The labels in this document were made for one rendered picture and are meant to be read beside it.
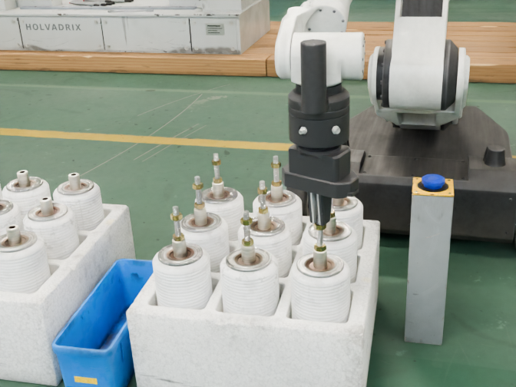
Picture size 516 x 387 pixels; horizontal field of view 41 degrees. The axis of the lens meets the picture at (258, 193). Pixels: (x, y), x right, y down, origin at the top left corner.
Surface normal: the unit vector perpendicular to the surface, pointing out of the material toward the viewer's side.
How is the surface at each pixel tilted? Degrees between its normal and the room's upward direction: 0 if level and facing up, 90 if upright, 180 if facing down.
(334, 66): 90
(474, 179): 45
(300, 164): 90
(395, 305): 0
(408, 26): 60
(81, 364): 92
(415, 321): 90
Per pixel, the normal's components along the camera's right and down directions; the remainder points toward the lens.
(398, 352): -0.04, -0.91
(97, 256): 0.97, 0.05
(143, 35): -0.26, 0.41
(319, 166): -0.58, 0.36
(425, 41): -0.22, -0.32
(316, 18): -0.17, 0.72
